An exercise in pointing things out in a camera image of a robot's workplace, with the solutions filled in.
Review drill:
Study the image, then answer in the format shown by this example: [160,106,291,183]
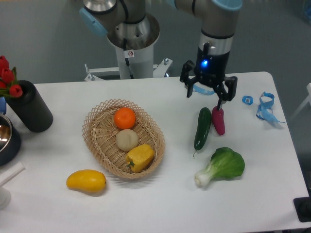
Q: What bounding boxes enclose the green bok choy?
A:
[194,147,245,187]

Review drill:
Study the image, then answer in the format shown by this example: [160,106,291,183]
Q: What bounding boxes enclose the woven wicker basket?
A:
[82,99,165,179]

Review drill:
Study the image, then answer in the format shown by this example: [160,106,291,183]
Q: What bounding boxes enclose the small blue tape roll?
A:
[242,95,254,105]

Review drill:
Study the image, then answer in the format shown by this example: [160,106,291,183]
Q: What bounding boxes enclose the red artificial tulips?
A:
[0,55,23,98]

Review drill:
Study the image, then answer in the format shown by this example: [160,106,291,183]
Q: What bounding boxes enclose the dark metal bowl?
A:
[0,114,21,166]

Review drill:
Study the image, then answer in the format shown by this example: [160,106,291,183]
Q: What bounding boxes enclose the beige round bun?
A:
[116,129,139,151]

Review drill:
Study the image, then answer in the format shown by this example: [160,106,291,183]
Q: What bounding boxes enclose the black device at table edge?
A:
[293,197,311,222]

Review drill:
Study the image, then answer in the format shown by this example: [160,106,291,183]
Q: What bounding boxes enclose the tangled blue tape strip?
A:
[256,91,286,125]

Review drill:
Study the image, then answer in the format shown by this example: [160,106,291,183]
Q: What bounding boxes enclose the orange fruit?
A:
[113,107,136,130]

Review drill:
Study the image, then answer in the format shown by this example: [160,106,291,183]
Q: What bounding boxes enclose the yellow mango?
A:
[66,169,106,193]

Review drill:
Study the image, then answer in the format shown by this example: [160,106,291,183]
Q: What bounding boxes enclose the white plastic stand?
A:
[0,162,25,210]

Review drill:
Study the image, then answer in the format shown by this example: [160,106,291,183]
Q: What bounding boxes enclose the black cylindrical vase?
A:
[5,80,53,133]

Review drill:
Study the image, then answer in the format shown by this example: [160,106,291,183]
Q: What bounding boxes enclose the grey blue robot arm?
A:
[79,0,242,109]

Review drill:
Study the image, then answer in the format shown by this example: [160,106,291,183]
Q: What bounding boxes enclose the yellow bell pepper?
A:
[125,144,155,173]

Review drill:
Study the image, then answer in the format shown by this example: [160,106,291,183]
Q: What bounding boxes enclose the green cucumber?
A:
[193,107,211,157]

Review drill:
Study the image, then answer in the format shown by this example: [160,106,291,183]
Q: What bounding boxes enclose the white object right edge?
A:
[291,83,311,119]

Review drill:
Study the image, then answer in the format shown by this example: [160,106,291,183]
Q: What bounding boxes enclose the curved blue tape strip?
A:
[193,84,215,96]

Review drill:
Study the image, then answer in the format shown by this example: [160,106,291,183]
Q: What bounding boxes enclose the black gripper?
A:
[180,42,238,110]

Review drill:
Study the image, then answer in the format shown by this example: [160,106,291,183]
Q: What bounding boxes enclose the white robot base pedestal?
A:
[107,13,160,80]

